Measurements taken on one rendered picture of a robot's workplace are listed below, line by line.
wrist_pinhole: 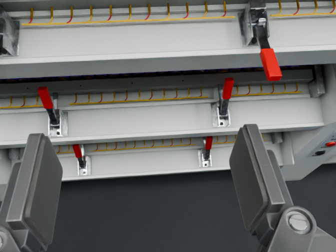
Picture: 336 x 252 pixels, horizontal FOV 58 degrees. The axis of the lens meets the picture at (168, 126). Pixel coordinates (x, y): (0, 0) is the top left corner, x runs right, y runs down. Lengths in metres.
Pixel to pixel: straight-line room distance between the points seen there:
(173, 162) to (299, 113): 0.28
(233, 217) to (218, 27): 0.55
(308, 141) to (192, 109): 0.24
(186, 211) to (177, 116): 0.35
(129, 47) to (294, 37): 0.18
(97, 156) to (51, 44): 0.38
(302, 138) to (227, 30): 0.35
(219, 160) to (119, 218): 0.29
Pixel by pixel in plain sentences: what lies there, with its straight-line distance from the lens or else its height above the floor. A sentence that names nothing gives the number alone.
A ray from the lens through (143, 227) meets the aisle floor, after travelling 0.78.
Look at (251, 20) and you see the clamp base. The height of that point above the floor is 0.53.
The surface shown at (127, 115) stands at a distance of 0.51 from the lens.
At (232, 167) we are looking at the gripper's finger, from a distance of 0.16.
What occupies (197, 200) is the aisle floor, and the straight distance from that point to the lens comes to 0.80.
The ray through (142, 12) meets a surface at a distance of 0.35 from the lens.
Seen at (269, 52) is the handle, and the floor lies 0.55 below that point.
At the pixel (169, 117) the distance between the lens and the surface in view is 0.51.
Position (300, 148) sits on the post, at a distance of 0.67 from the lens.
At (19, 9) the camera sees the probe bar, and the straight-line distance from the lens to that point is 0.38.
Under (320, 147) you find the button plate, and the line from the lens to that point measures 0.67.
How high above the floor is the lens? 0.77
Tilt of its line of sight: 62 degrees down
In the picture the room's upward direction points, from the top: 3 degrees clockwise
